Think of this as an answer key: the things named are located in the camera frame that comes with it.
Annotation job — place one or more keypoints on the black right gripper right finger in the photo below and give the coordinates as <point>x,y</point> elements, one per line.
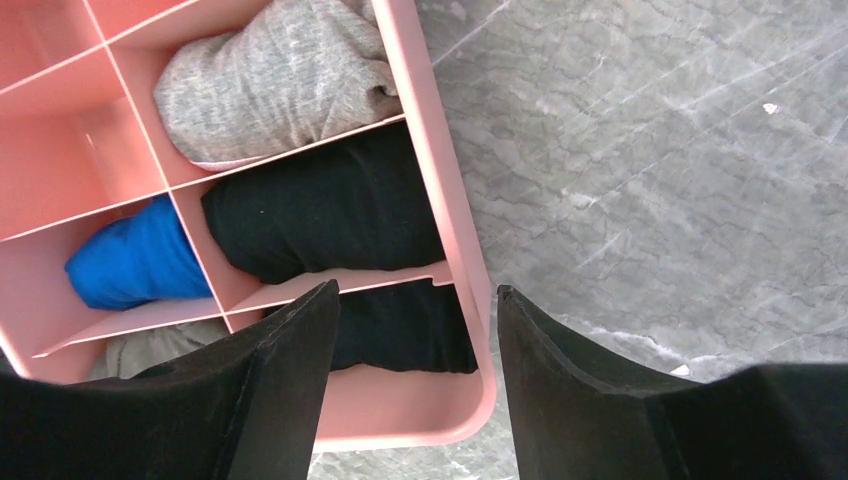
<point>581,411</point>

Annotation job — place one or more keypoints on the blue rolled underwear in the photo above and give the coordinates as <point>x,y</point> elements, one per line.
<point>136,260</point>

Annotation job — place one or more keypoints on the black rolled underwear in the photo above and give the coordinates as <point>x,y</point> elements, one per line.
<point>359,203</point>
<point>413,326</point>

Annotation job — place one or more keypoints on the grey boxer briefs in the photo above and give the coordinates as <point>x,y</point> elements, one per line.
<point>299,72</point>

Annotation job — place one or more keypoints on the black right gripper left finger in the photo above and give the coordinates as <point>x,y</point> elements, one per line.
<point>244,407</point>

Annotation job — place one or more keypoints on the black rolled underwear right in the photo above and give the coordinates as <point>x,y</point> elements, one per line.
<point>413,326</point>

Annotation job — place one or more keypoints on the pink divided organizer tray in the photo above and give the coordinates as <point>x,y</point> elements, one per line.
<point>82,144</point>

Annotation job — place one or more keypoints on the black rolled underwear left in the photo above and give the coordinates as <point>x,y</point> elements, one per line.
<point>359,203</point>

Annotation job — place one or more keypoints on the grey rolled underwear in tray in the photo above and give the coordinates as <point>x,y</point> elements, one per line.
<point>127,355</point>

